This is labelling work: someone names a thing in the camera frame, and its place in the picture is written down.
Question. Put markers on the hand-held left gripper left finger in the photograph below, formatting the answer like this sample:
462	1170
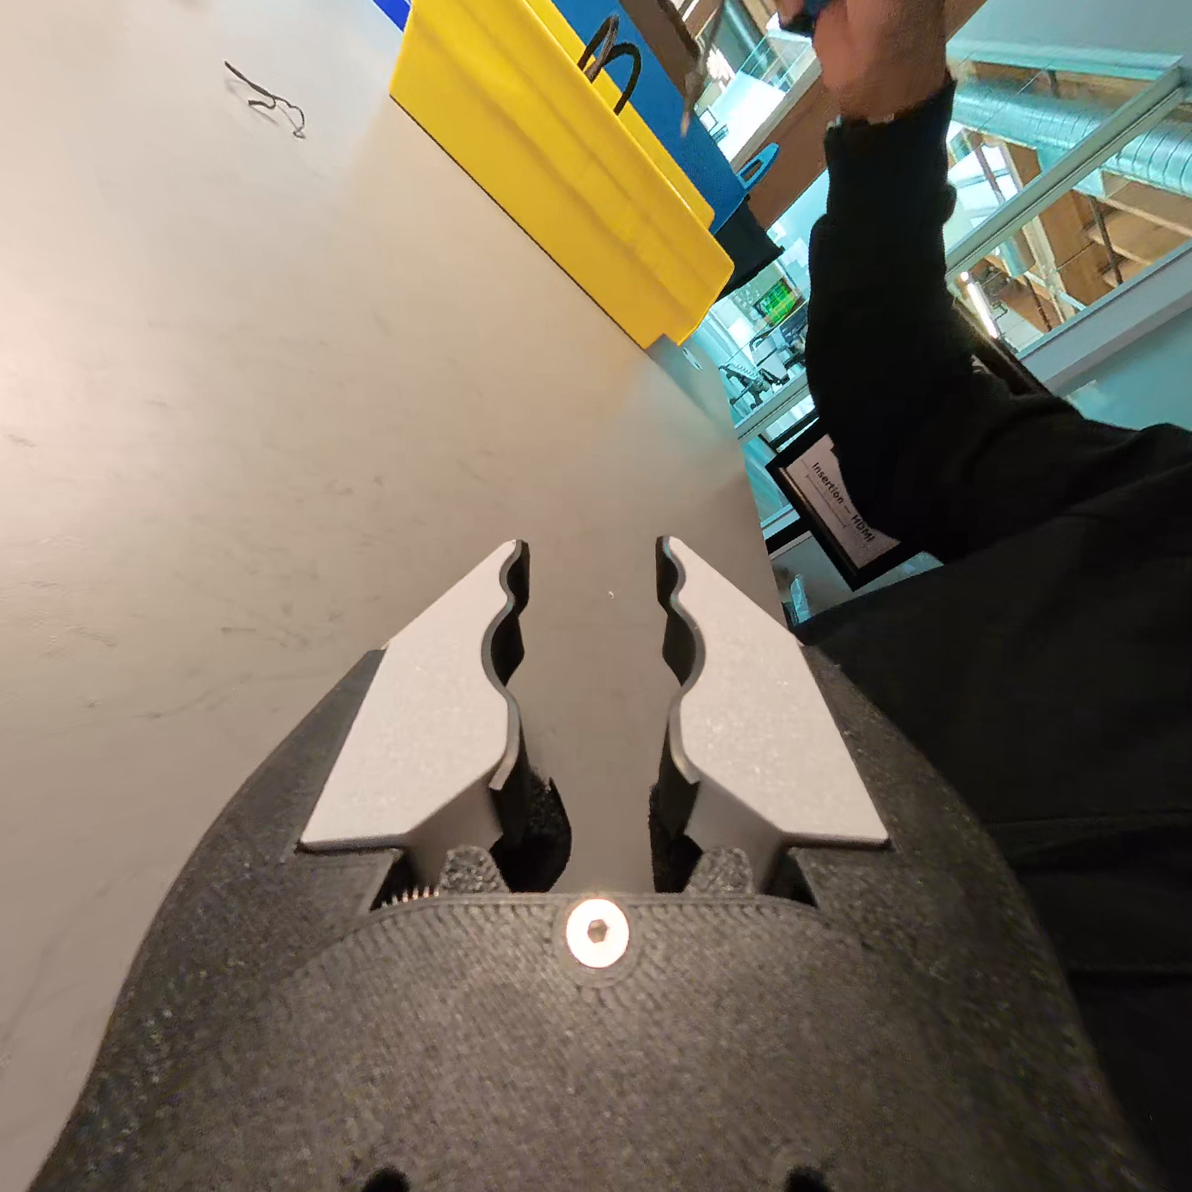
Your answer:
419	733

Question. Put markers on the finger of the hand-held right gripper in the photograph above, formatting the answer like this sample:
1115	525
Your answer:
662	36
709	55

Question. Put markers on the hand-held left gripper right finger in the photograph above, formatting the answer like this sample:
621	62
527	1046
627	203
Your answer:
773	744

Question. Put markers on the yellow plastic bin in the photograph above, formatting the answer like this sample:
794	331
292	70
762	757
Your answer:
557	171

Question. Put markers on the blue plastic bin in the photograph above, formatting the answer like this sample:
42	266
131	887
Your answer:
391	12

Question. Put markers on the person's right forearm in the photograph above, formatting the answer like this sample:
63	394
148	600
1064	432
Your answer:
895	325

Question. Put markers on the person's right hand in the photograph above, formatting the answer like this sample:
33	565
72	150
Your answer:
886	55

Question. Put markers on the large blue box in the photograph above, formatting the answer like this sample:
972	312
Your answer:
682	138

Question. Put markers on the black framed paper sign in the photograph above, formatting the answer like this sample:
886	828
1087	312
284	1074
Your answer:
835	506

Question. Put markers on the black twist tie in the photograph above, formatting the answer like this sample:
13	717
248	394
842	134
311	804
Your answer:
272	97

